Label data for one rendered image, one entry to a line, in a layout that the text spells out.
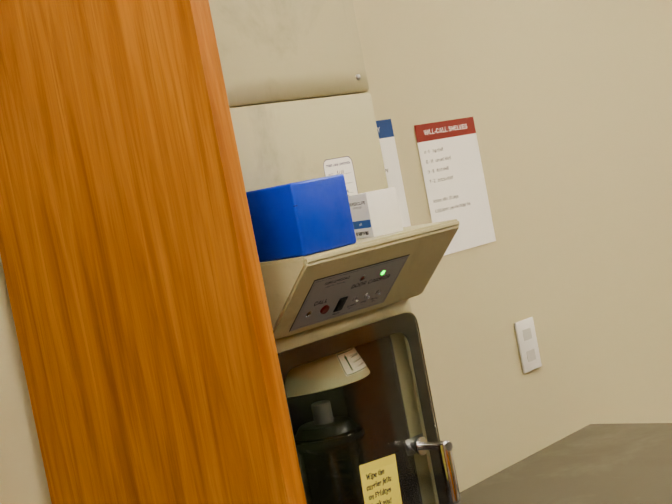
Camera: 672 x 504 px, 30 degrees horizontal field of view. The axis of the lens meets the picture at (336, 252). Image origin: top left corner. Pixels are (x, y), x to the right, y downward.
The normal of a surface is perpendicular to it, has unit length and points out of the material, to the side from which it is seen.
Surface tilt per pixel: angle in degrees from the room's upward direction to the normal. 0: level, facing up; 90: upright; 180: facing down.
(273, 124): 90
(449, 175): 90
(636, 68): 90
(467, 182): 90
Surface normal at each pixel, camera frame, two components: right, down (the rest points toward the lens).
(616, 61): 0.73, -0.11
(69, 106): -0.66, 0.17
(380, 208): 0.55, -0.06
